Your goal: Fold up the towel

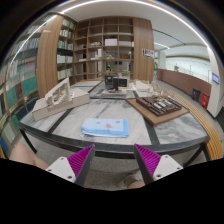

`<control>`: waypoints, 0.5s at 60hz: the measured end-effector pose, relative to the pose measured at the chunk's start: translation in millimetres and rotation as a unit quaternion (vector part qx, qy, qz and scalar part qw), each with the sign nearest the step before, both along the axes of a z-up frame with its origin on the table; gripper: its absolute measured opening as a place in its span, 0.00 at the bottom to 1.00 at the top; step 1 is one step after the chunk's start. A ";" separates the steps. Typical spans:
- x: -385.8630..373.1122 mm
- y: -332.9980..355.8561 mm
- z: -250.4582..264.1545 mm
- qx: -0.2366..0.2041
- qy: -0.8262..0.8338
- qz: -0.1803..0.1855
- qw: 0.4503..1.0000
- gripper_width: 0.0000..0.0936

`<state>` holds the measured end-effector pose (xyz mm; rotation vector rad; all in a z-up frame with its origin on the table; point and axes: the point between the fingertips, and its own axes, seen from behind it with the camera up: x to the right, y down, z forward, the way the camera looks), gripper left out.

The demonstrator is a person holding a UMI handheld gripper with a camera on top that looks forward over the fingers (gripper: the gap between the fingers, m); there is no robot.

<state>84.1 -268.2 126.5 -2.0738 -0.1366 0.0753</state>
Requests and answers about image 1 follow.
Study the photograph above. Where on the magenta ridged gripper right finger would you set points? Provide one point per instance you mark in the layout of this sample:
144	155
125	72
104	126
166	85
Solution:
153	167

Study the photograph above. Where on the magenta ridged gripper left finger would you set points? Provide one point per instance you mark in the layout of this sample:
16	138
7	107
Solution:
74	168

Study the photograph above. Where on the light blue towel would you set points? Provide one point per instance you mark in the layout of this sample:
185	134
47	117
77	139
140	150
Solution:
105	127

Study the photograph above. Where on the person's bare knee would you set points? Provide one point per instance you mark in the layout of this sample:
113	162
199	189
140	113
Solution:
23	154

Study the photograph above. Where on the brown architectural model on board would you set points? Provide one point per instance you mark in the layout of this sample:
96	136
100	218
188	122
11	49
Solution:
157	110

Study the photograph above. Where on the curved wooden bench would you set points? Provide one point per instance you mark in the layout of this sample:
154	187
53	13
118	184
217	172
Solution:
214	145

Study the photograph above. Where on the white architectural model on base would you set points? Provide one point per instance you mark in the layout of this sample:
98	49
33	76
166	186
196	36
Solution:
60	98

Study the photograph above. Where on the small white model far table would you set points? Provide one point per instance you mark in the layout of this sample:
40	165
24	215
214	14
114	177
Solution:
141	85

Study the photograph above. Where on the dark blue waste bin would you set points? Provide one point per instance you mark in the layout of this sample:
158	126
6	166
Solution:
196	94

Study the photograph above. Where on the red waste bin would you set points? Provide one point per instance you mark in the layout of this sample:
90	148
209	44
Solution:
204	101

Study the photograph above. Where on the black box on table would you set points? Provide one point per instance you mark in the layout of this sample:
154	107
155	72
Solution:
115	82

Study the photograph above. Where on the side bookshelf with books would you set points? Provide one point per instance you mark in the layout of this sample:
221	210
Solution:
39	59

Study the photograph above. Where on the wooden open bookshelf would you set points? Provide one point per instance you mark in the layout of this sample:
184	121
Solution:
104	46

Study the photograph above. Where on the wall-mounted screen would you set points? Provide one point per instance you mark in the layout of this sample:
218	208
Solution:
215	78

